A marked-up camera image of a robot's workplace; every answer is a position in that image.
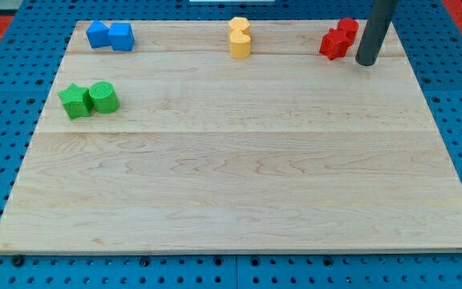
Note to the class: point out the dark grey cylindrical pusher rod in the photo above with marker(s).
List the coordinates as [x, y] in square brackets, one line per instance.
[375, 31]

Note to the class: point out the green star block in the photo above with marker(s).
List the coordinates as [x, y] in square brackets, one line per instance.
[76, 101]

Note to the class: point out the red star block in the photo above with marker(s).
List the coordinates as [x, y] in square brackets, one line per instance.
[334, 44]

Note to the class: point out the yellow heart block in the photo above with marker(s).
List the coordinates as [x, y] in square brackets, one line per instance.
[239, 45]

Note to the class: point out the green cylinder block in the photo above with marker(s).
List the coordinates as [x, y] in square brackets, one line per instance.
[104, 98]

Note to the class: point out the red cylinder block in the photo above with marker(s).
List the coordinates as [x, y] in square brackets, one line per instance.
[351, 27]

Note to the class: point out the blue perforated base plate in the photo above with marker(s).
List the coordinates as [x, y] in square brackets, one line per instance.
[30, 54]

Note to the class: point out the blue cube block left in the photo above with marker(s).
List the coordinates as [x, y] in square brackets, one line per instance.
[97, 35]

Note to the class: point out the light wooden board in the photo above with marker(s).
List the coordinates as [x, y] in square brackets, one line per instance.
[284, 152]

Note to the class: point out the blue cube block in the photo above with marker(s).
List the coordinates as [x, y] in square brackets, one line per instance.
[121, 36]
[97, 35]

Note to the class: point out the yellow hexagon block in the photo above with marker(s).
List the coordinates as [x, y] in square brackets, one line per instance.
[239, 24]

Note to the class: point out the blue cube block right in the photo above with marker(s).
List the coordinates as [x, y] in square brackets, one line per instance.
[121, 36]

